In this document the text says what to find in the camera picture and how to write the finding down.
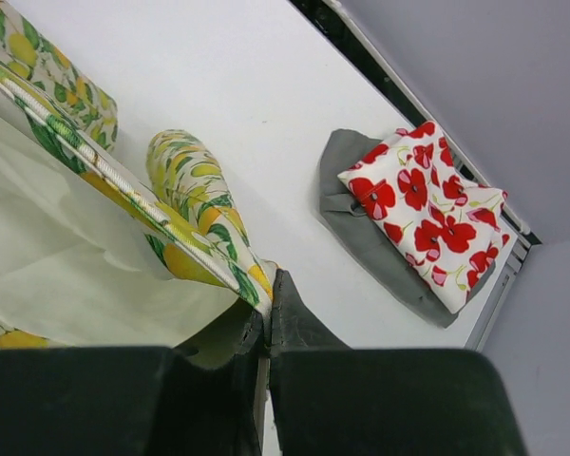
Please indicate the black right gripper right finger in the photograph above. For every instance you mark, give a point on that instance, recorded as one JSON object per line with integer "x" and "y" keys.
{"x": 331, "y": 399}

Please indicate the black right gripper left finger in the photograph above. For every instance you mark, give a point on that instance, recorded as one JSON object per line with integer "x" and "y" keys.
{"x": 194, "y": 399}

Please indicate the lemon print skirt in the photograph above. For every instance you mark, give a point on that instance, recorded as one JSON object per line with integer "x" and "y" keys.
{"x": 89, "y": 253}

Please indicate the grey folded skirt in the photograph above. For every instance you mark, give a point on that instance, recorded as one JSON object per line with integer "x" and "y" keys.
{"x": 362, "y": 238}

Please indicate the red poppy print skirt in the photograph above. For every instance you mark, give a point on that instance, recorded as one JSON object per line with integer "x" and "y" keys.
{"x": 445, "y": 226}

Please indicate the right side aluminium rail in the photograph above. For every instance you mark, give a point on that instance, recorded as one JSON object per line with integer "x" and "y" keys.
{"x": 508, "y": 265}

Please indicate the white back rail strip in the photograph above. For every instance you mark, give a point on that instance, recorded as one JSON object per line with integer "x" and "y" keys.
{"x": 330, "y": 20}

